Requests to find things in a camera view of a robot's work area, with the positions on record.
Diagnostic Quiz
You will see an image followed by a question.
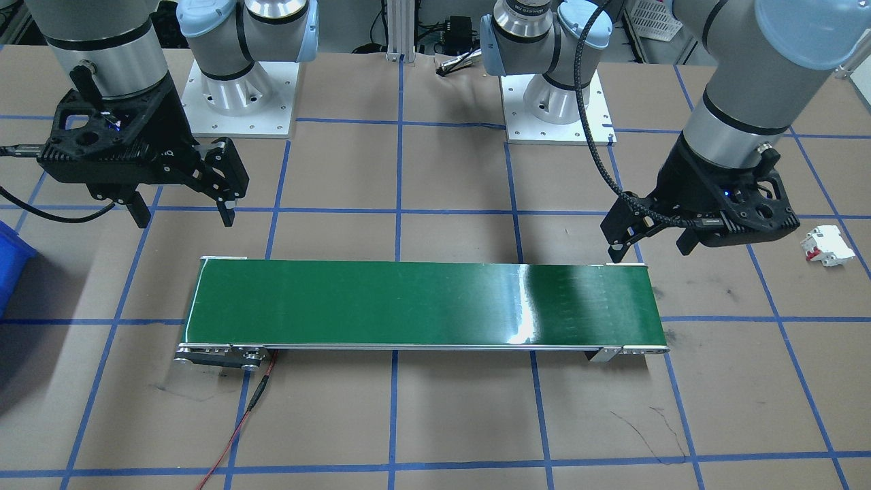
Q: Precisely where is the white circuit breaker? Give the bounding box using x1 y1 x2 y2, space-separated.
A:
800 225 857 268

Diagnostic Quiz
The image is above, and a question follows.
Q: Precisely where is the blue plastic bin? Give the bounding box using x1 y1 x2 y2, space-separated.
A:
0 221 38 321

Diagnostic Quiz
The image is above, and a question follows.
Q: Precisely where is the white plastic basket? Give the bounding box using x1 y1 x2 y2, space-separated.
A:
625 0 684 43

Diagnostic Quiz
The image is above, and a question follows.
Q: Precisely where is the green conveyor belt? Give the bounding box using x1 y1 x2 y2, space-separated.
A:
174 256 671 374

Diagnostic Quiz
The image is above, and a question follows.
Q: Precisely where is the black electronics box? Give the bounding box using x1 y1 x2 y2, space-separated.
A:
446 15 476 47

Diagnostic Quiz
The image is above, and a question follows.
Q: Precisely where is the white square base plate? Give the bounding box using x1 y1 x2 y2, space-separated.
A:
182 60 300 139
500 71 617 145

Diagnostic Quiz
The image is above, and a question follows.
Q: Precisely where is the smooth black camera cable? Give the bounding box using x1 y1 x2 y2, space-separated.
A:
0 144 118 225

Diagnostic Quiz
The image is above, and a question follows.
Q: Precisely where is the braided black cable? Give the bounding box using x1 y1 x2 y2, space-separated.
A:
573 0 722 229

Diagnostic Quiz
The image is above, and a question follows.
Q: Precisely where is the red conveyor power cable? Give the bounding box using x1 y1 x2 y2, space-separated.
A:
196 348 280 490

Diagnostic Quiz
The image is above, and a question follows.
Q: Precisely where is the silver cable plug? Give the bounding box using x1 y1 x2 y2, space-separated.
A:
438 51 481 76

